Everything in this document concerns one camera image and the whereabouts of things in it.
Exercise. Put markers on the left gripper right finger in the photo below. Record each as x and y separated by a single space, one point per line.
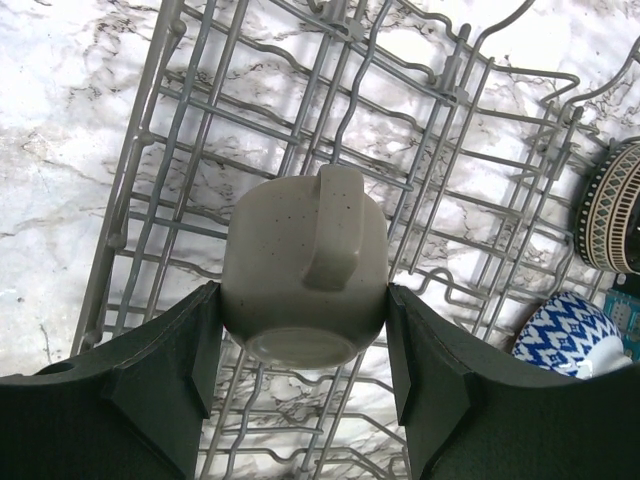
471 411

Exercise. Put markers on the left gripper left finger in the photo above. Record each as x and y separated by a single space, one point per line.
131 408

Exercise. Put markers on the red blue patterned bowl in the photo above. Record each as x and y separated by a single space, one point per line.
571 336

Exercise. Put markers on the small grey mug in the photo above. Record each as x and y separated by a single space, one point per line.
305 270

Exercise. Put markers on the dark brown patterned bowl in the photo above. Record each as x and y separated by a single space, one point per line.
606 233

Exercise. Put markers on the grey wire dish rack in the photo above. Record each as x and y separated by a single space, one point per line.
473 123

